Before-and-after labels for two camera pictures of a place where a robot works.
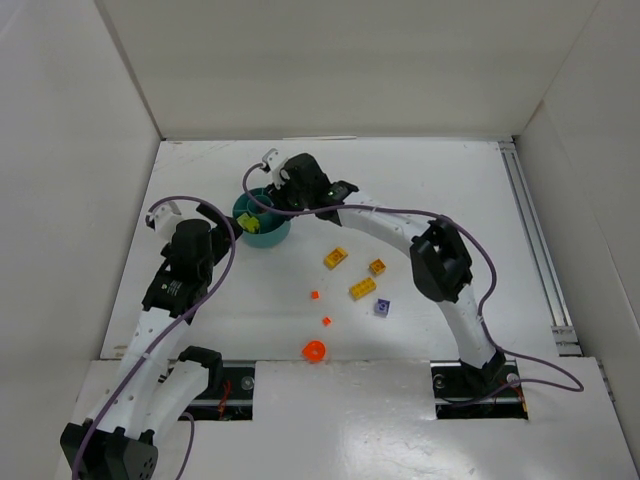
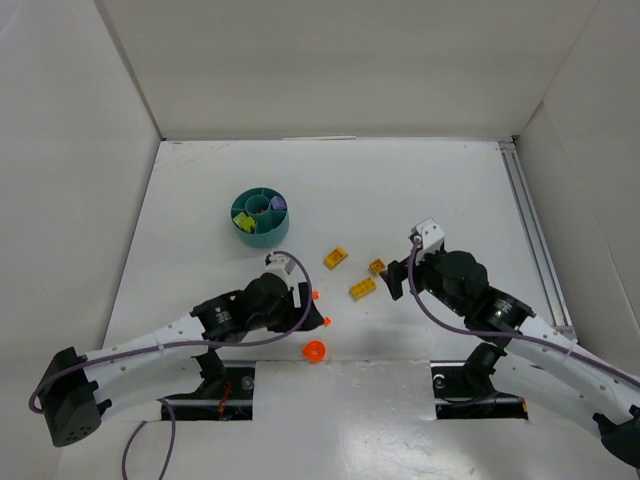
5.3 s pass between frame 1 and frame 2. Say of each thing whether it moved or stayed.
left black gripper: moved
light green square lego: stayed
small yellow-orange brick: stayed
